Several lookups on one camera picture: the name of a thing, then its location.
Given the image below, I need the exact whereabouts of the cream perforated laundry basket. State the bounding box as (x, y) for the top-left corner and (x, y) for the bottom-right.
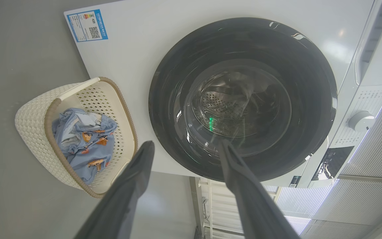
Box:
(15, 77), (138, 199)

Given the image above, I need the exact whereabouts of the white front-load washing machine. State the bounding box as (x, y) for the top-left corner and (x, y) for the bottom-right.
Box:
(64, 0), (382, 190)

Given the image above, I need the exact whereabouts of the white washing machine dial knob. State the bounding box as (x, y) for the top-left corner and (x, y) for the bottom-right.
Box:
(349, 111), (376, 132)

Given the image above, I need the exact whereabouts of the white detergent drawer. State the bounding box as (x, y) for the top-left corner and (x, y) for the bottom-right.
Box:
(354, 0), (382, 86)

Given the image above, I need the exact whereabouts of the black glossy display panel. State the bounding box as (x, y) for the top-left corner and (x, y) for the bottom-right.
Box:
(311, 146), (354, 181)

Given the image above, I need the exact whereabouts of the white slatted railing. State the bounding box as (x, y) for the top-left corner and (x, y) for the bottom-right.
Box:
(191, 177), (311, 239)

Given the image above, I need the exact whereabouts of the white garment with blue trim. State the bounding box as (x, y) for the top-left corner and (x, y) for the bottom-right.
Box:
(60, 113), (102, 147)

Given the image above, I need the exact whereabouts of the blue energy label sticker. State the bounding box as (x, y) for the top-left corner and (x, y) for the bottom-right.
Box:
(66, 9), (108, 42)

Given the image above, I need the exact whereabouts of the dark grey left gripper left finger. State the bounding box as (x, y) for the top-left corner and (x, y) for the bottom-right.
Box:
(73, 140), (155, 239)

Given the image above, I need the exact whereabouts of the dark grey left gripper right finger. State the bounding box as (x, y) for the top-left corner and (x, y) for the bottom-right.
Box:
(218, 139), (301, 239)

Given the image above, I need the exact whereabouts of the blue bear-print garment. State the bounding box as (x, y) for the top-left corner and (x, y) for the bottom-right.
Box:
(52, 108), (118, 185)

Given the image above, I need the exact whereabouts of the black round glass washer door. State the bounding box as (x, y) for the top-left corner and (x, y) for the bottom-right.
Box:
(149, 17), (338, 182)

